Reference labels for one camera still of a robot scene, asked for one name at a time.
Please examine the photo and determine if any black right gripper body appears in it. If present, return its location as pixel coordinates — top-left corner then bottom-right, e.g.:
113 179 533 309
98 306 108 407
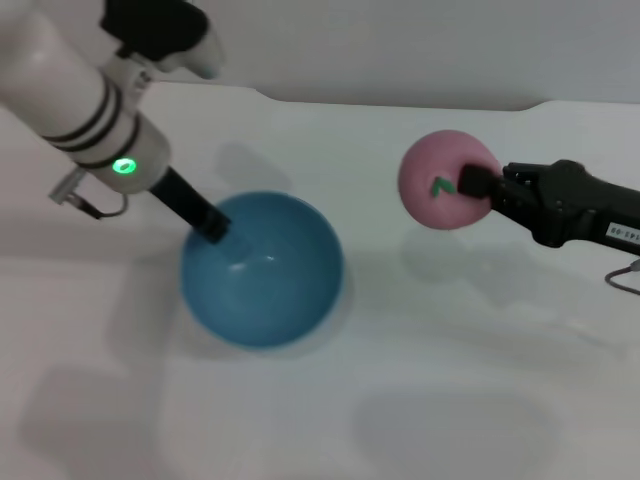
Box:
499 159 640 249

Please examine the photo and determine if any blue bowl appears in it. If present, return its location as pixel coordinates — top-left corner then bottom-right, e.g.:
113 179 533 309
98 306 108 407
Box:
179 190 347 353

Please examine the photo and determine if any pink peach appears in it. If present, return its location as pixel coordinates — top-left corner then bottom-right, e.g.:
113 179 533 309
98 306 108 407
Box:
397 129 502 233

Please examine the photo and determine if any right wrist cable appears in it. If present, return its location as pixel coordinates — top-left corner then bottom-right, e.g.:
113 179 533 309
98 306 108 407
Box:
604 256 640 297

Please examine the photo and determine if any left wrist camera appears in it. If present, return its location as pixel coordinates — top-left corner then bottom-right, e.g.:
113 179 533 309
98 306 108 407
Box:
98 0 226 81

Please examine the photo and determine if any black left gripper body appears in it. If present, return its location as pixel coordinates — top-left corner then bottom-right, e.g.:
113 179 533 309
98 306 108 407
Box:
149 166 222 235

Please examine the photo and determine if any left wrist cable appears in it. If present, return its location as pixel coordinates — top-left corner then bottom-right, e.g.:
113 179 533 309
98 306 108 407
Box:
47 168 132 222

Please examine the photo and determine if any wrist cable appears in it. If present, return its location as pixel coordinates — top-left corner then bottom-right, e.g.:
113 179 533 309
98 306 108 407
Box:
47 168 132 222
604 256 640 297

